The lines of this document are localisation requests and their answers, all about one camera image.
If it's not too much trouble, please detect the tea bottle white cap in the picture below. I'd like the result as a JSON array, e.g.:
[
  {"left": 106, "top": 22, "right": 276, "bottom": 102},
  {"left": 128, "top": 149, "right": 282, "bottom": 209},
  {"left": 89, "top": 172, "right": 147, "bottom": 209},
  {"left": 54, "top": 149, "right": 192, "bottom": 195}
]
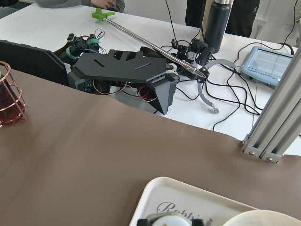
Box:
[{"left": 136, "top": 212, "right": 205, "bottom": 226}]

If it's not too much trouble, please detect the white rectangular tray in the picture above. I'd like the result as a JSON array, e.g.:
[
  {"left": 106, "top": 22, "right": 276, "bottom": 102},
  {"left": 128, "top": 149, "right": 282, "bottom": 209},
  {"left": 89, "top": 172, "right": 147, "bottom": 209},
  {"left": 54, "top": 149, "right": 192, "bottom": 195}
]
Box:
[{"left": 130, "top": 177, "right": 258, "bottom": 226}]

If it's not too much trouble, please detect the black device on table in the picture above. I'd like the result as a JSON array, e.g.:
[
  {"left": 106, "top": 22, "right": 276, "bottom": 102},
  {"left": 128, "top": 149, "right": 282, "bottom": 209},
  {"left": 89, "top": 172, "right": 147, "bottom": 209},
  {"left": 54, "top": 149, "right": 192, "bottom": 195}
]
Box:
[{"left": 67, "top": 49, "right": 179, "bottom": 114}]

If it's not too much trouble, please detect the metal grabber stick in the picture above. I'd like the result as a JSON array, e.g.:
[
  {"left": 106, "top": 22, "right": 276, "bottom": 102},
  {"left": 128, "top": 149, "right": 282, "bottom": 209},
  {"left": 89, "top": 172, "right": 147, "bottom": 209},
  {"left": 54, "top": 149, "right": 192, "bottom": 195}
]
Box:
[{"left": 92, "top": 8, "right": 236, "bottom": 113}]

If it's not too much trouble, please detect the dark water bottle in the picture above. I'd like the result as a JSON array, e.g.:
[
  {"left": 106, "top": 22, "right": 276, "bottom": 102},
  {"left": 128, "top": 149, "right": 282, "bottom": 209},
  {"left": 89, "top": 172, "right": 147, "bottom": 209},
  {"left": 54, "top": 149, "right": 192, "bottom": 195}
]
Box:
[{"left": 205, "top": 0, "right": 231, "bottom": 53}]

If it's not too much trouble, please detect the teach pendant tablet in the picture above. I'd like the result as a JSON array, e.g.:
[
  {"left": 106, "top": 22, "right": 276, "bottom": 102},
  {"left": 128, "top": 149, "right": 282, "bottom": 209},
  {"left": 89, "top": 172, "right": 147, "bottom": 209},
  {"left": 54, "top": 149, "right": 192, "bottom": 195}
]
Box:
[{"left": 240, "top": 47, "right": 293, "bottom": 87}]

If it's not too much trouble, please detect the white plate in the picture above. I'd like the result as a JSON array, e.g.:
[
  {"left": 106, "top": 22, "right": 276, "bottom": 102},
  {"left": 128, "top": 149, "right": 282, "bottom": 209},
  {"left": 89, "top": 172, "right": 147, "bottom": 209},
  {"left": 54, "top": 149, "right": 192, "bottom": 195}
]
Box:
[{"left": 223, "top": 210, "right": 301, "bottom": 226}]

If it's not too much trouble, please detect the aluminium frame post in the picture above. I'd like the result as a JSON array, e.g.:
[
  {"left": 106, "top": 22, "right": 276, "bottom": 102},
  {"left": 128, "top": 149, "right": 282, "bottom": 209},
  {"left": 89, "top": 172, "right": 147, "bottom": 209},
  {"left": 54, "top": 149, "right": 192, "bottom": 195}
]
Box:
[{"left": 242, "top": 48, "right": 301, "bottom": 163}]

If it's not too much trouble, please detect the copper wire bottle rack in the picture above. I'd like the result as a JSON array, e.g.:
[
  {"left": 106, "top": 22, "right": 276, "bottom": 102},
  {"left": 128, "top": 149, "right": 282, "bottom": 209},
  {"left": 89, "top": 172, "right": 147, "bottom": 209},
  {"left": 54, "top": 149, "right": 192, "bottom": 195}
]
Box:
[{"left": 0, "top": 61, "right": 27, "bottom": 127}]

